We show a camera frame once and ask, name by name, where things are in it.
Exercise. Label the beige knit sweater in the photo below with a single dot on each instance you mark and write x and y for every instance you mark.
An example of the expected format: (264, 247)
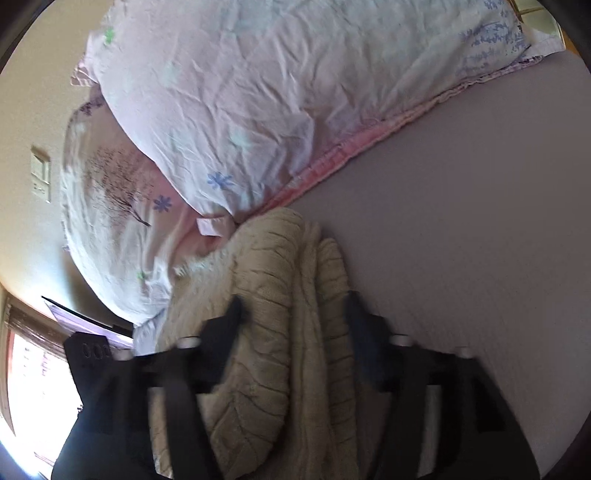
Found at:
(286, 407)

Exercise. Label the wall switch plate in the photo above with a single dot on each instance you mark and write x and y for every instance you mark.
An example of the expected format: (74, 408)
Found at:
(40, 169)

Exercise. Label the lilac bed sheet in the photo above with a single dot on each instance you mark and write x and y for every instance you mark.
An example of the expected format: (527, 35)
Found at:
(470, 232)

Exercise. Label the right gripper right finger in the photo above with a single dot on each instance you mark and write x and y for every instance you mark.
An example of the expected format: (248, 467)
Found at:
(447, 418)

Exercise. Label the wooden window frame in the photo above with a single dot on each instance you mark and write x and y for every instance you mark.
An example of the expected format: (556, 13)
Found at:
(39, 401)

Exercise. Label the white floral pillow left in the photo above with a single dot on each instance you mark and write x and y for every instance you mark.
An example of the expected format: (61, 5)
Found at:
(126, 227)

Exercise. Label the pink floral pillow right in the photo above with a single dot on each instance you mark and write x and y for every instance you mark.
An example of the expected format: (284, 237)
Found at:
(245, 105)

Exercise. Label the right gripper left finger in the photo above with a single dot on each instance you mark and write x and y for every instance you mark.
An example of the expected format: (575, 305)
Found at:
(111, 436)

